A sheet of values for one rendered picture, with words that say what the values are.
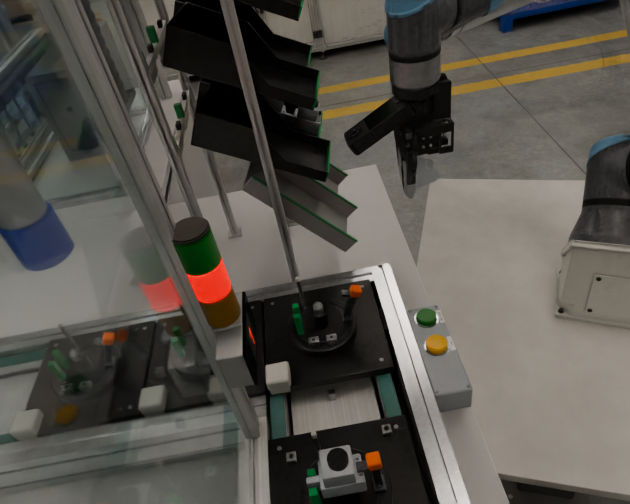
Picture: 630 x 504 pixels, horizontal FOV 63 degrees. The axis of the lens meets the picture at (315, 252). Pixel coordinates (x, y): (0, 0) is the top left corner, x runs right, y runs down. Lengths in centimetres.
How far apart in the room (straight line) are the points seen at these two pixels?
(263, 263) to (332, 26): 380
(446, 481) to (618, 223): 60
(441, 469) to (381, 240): 69
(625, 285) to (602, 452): 32
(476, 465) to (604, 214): 55
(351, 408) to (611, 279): 57
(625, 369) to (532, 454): 27
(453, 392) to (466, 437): 11
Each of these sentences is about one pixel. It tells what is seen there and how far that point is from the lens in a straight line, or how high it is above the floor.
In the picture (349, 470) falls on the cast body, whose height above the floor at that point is 108.
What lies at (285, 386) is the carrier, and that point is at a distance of 99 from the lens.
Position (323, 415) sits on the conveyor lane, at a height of 92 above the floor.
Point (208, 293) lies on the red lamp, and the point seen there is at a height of 133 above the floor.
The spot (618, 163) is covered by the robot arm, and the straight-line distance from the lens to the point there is 118.
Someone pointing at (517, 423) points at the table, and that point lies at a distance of 107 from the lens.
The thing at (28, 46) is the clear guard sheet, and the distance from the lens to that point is 45.
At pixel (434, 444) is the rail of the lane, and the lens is 93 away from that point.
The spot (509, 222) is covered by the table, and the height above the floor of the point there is 86.
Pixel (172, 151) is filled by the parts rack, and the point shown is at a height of 133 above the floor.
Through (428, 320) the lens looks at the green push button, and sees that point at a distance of 105.
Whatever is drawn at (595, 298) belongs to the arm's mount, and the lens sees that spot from 119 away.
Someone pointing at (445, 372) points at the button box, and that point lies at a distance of 99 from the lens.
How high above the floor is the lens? 177
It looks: 41 degrees down
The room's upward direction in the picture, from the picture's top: 12 degrees counter-clockwise
